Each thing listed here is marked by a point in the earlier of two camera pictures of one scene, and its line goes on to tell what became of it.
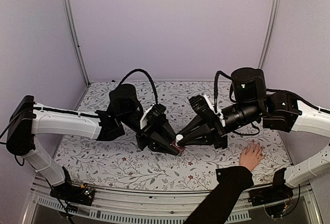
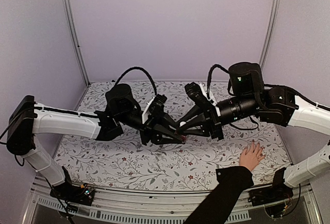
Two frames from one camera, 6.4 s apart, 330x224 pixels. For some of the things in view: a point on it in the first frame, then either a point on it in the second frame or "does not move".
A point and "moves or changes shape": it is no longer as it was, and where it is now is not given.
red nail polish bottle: x=180 y=148 moves or changes shape
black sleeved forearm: x=232 y=180 does not move
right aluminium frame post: x=273 y=20 does not move
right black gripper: x=216 y=136 -> x=210 y=125
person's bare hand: x=252 y=158 does not move
